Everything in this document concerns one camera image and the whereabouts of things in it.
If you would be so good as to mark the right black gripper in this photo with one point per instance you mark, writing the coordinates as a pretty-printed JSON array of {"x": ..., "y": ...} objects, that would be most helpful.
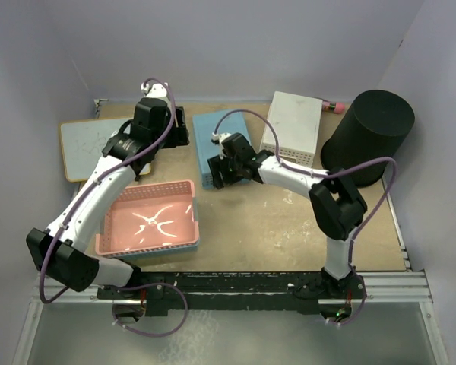
[{"x": 217, "y": 165}]

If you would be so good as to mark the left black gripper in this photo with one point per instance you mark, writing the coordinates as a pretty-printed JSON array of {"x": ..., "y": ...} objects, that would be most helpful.
[{"x": 179, "y": 134}]

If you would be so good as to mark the pink perforated basket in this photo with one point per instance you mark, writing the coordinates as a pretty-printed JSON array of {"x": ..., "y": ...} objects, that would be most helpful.
[{"x": 132, "y": 193}]

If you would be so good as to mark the large black plastic bin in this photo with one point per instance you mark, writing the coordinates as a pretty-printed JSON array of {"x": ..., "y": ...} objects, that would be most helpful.
[{"x": 375, "y": 125}]

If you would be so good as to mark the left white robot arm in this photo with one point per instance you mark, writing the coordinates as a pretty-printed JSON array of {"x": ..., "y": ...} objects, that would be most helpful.
[{"x": 59, "y": 251}]

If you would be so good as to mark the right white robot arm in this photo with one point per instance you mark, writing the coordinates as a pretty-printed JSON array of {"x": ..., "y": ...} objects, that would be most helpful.
[{"x": 336, "y": 203}]

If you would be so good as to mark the pink marker pen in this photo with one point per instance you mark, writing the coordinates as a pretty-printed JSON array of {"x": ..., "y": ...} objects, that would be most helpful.
[{"x": 332, "y": 107}]

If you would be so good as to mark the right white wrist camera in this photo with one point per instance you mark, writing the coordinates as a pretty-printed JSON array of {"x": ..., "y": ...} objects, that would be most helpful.
[{"x": 219, "y": 138}]

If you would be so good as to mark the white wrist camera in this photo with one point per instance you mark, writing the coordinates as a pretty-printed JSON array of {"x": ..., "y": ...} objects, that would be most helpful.
[
  {"x": 219, "y": 138},
  {"x": 154, "y": 90}
]

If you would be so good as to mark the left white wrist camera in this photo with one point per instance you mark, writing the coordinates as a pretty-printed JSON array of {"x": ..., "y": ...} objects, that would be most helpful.
[{"x": 154, "y": 90}]

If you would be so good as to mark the small whiteboard yellow frame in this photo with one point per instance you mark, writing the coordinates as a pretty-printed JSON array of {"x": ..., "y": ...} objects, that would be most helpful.
[{"x": 82, "y": 142}]

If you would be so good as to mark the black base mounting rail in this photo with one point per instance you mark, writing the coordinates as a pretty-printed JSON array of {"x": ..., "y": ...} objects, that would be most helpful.
[{"x": 304, "y": 292}]

